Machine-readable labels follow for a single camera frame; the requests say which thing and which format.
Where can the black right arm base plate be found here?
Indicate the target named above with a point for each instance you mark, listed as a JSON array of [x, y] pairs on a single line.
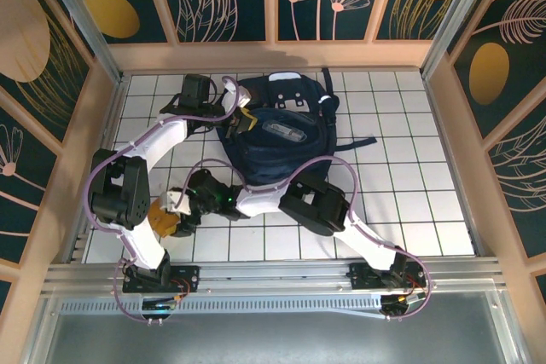
[[362, 276]]

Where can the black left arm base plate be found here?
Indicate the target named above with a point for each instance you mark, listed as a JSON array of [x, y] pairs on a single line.
[[187, 279]]

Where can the grey metal shelf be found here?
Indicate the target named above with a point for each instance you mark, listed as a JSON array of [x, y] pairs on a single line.
[[273, 338]]

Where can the aluminium mounting rail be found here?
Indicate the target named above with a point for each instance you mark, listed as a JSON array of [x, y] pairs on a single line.
[[273, 272]]

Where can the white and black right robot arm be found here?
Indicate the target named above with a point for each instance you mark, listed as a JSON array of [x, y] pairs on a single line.
[[260, 202]]

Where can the aluminium corner post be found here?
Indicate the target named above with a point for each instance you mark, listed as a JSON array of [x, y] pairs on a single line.
[[82, 19], [458, 19]]

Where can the navy blue student backpack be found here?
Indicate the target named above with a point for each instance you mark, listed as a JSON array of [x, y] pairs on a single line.
[[277, 159]]

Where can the orange sticky note pad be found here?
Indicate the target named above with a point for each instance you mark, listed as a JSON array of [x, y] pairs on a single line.
[[160, 221]]

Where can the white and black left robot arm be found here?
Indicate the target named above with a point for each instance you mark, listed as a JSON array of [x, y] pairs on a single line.
[[158, 138]]

